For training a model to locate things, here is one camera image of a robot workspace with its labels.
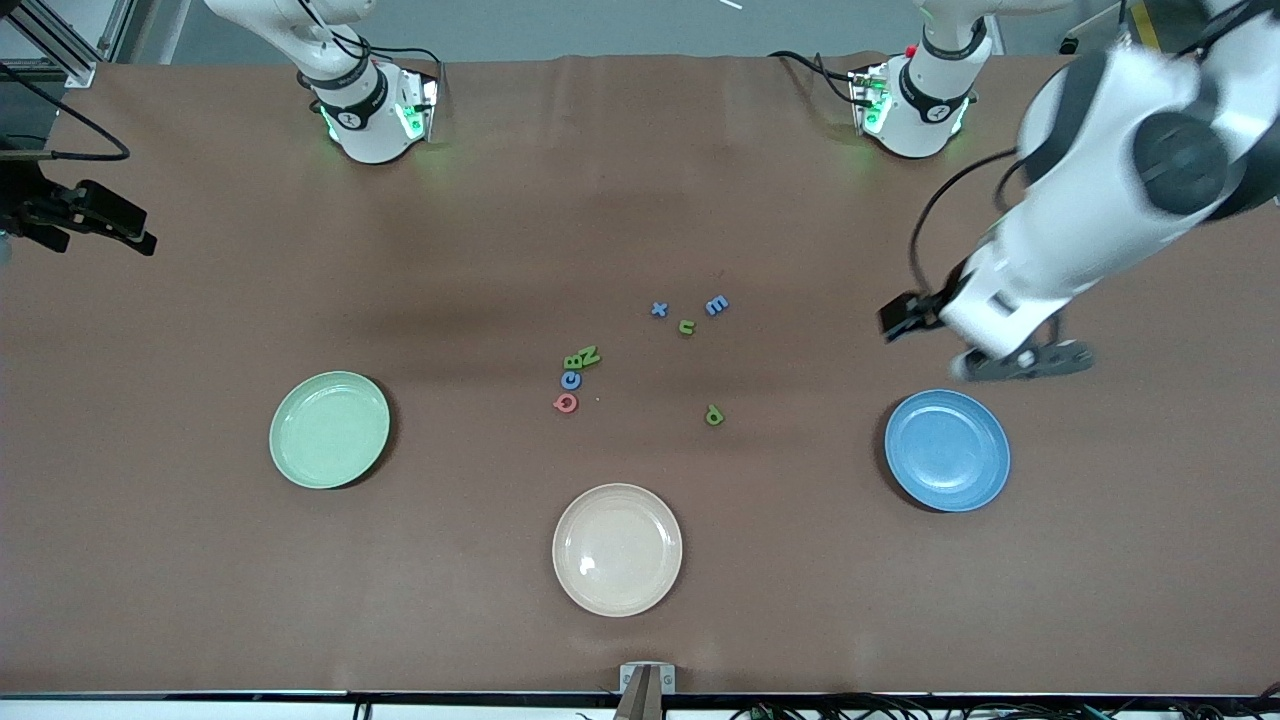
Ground right arm base connector plate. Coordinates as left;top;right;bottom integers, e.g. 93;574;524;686
398;65;441;143

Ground left arm base connector plate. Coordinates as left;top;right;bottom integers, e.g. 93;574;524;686
848;65;891;136

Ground blue plate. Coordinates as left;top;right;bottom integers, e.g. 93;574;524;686
884;389;1011;513

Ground white stand leg black caster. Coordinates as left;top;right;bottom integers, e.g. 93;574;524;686
1060;0;1126;56

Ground brown table mat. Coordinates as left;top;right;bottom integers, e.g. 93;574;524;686
0;52;1280;698

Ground green plate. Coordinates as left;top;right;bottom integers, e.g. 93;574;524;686
269;371;392;490

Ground beige plate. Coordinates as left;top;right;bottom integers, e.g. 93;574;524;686
552;483;684;618

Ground aluminium frame profile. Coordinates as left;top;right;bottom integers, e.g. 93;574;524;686
0;0;136;89

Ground black left arm base cable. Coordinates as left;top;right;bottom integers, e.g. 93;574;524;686
768;50;866;106

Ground black arm base cable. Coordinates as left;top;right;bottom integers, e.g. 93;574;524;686
768;50;866;106
300;0;446;71

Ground black right arm base cable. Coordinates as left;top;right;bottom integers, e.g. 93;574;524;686
300;0;446;71

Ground black cable bundle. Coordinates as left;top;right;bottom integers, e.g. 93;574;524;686
730;690;1280;720

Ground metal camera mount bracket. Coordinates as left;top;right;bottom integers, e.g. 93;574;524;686
615;662;677;720

